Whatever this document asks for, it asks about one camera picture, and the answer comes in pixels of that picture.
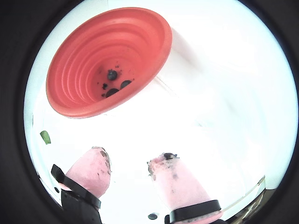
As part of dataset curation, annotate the stained pink-covered gripper finger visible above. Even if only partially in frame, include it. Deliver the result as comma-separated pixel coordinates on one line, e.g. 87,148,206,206
146,152,228,224

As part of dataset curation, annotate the pink-covered black gripper finger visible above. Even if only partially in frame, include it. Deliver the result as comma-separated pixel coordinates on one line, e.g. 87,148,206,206
50,146,112,224

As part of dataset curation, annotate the red collapsible silicone cup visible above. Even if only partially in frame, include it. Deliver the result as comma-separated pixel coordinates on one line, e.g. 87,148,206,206
46,7,173,119

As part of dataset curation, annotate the large green leaf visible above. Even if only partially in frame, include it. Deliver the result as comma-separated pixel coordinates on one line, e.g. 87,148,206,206
39,130,51,145

